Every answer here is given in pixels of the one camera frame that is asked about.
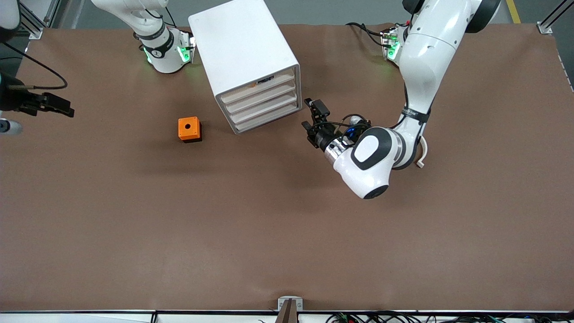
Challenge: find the brown upright pole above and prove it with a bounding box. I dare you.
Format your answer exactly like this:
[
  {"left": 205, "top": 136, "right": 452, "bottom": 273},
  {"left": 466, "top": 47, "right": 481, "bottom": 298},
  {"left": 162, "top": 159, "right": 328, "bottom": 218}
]
[{"left": 274, "top": 300, "right": 299, "bottom": 323}]

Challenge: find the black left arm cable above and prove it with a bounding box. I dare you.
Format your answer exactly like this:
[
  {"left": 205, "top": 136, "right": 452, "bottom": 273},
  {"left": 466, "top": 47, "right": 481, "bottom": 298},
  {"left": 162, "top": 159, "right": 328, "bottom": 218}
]
[{"left": 314, "top": 113, "right": 373, "bottom": 144}]

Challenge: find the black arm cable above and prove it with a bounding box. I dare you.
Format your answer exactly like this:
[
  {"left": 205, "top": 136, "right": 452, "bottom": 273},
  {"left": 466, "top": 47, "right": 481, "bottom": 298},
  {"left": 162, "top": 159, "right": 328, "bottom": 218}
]
[
  {"left": 314, "top": 113, "right": 373, "bottom": 144},
  {"left": 0, "top": 41, "right": 69, "bottom": 90}
]

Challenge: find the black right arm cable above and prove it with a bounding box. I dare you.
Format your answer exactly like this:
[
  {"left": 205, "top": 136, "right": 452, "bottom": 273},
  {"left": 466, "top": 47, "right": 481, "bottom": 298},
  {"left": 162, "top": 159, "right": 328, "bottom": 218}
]
[{"left": 0, "top": 41, "right": 69, "bottom": 90}]

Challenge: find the aluminium frame profile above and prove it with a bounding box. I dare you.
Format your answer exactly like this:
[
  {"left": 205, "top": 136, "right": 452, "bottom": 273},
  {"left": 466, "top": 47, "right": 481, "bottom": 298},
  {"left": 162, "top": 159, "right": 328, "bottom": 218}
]
[
  {"left": 18, "top": 0, "right": 61, "bottom": 40},
  {"left": 537, "top": 0, "right": 574, "bottom": 35}
]

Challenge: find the black base cable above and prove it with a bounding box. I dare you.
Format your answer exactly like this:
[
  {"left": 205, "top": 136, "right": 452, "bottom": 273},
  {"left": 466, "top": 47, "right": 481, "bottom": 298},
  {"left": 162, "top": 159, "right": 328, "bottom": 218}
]
[{"left": 345, "top": 22, "right": 386, "bottom": 48}]

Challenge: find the white curved plastic bracket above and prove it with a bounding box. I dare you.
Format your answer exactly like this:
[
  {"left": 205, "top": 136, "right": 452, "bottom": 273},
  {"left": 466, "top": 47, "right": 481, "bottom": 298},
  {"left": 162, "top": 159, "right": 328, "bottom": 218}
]
[{"left": 415, "top": 135, "right": 427, "bottom": 169}]

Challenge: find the orange button enclosure box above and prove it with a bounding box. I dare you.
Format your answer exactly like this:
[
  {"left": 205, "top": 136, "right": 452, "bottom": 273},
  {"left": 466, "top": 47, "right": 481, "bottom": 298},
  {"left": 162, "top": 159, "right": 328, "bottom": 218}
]
[{"left": 178, "top": 117, "right": 202, "bottom": 143}]

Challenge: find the grey metal bracket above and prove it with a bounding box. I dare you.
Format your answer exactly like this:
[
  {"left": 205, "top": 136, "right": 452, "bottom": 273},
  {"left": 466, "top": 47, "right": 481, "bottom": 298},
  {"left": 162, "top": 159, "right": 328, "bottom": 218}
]
[{"left": 278, "top": 296, "right": 303, "bottom": 312}]

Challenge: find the black cable bundle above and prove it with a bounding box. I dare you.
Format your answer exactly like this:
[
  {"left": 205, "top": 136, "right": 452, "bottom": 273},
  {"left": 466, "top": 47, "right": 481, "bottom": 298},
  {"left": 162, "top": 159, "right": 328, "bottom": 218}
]
[{"left": 325, "top": 311, "right": 574, "bottom": 323}]

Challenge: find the white table edge rail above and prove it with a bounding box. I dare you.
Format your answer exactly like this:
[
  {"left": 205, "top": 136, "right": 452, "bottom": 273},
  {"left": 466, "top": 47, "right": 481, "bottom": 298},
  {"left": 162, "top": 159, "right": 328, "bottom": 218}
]
[{"left": 0, "top": 310, "right": 574, "bottom": 323}]

